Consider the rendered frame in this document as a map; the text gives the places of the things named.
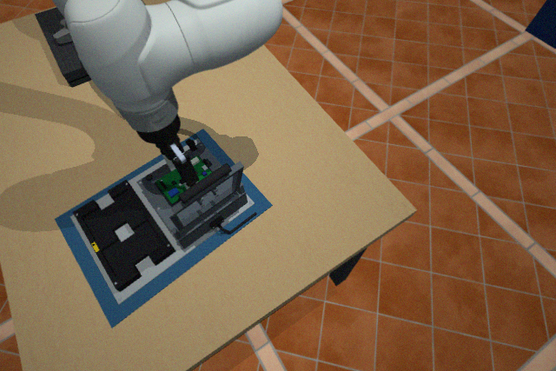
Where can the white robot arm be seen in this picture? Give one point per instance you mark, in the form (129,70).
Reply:
(135,55)

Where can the green circuit board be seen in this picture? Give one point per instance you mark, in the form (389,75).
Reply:
(170,184)

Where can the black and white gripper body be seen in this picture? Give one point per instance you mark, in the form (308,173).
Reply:
(166,136)

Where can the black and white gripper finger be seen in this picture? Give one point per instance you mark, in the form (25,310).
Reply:
(182,163)
(170,164)

